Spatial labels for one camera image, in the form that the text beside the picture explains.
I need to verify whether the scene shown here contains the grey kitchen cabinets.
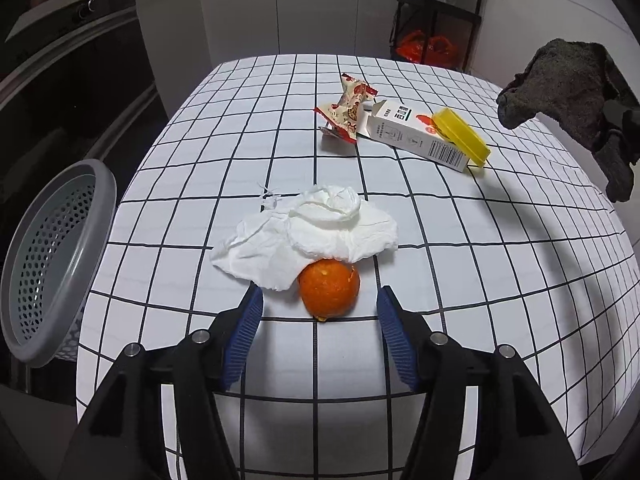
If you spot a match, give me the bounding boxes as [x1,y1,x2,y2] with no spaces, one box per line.
[135,0,406,68]

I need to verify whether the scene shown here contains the dark grey cloth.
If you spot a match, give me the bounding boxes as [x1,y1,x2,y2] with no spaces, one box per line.
[496,38,637,204]

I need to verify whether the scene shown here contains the black built-in oven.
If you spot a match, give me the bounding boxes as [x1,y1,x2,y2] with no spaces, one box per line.
[0,0,171,401]

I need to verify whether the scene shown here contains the black white checked tablecloth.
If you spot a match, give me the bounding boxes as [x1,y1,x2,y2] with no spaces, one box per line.
[75,54,640,480]

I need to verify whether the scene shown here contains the red plastic bag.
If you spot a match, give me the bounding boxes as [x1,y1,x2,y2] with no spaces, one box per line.
[395,30,458,66]

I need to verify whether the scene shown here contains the grey perforated plastic basket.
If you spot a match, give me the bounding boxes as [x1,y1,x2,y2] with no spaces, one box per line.
[0,159,118,368]

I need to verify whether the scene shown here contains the red patterned snack wrapper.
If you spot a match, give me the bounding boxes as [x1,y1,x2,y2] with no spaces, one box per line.
[315,73,377,146]

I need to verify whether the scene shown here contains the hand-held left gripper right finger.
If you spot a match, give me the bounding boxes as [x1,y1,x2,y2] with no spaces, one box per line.
[376,285,583,480]

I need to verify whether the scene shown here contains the yellow plastic box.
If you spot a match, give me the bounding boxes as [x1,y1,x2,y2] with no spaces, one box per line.
[431,106,492,168]

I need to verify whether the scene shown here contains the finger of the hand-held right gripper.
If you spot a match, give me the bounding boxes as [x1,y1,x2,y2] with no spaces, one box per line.
[602,99,640,166]

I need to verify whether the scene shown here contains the white milk carton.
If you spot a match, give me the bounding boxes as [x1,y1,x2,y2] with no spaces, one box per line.
[356,98,473,174]

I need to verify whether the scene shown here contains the orange mandarin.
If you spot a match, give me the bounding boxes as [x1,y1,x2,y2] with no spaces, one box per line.
[299,259,362,322]

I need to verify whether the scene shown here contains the black metal shelf cart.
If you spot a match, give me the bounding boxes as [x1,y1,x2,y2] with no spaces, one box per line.
[387,0,488,72]

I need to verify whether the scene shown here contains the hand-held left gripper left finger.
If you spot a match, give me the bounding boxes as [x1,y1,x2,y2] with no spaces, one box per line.
[57,287,265,480]

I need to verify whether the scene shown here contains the crumpled white tissue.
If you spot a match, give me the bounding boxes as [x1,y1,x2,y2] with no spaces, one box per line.
[210,184,400,292]

